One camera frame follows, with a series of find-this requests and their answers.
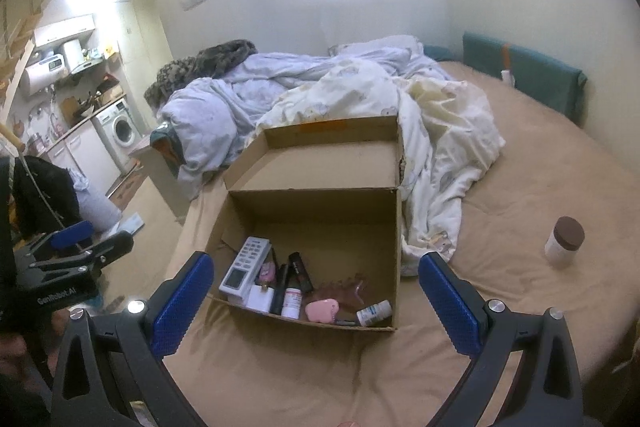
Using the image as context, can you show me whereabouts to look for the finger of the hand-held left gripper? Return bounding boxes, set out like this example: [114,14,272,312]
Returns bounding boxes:
[12,220,95,265]
[30,231,136,275]

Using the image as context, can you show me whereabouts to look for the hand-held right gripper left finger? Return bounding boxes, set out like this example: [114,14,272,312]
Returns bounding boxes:
[50,251,215,427]

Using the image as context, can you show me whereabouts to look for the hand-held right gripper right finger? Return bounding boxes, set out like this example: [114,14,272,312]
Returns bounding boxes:
[417,251,586,427]

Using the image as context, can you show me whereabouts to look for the small white bottle blue label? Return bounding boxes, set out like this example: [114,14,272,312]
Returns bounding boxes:
[356,299,393,327]

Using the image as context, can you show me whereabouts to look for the white plug charger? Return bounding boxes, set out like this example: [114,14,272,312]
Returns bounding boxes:
[246,284,275,314]

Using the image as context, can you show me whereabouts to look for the pink bottle gold cap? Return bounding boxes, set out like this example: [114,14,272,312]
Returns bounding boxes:
[256,259,278,288]

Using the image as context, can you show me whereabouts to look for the black cosmetic tube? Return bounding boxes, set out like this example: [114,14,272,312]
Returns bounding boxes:
[269,263,290,315]
[287,252,314,294]

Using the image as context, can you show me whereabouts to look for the clear plastic piece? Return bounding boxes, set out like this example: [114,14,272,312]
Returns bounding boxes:
[320,274,371,308]

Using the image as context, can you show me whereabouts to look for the white bottle pink label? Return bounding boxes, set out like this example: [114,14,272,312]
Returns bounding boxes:
[281,288,303,319]

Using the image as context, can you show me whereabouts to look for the cardboard box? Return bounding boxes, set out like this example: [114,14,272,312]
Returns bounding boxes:
[204,115,405,332]

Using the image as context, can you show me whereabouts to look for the papers on floor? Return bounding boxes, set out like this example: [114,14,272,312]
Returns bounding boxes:
[102,214,146,238]

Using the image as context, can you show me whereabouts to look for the light blue stuffed bag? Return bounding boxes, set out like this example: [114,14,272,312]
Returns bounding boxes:
[70,169,121,233]

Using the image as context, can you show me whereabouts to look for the black clothing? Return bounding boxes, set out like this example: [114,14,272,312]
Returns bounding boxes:
[12,156,83,240]

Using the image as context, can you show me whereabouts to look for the white kitchen cabinet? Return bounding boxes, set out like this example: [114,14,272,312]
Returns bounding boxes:
[47,122,123,198]

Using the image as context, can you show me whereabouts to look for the white washing machine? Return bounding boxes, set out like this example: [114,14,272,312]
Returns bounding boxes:
[92,99,146,162]

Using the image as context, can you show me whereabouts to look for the teal and orange garment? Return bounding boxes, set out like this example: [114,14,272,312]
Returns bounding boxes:
[150,124,186,180]

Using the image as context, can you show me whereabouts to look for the white jar brown lid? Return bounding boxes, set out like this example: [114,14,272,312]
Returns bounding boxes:
[544,216,586,267]

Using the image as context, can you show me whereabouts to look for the white water heater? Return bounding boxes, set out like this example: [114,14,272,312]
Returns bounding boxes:
[22,54,71,96]

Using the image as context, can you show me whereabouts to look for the cream printed duvet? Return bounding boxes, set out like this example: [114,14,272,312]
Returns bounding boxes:
[255,59,506,278]

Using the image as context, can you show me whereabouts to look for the light blue duvet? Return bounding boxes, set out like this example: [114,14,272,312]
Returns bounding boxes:
[160,34,451,200]

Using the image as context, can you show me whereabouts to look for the dark furry blanket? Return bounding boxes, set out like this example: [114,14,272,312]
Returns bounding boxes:
[144,39,258,110]

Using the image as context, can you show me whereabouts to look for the teal headboard cushion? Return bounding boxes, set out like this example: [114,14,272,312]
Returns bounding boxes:
[425,32,588,128]

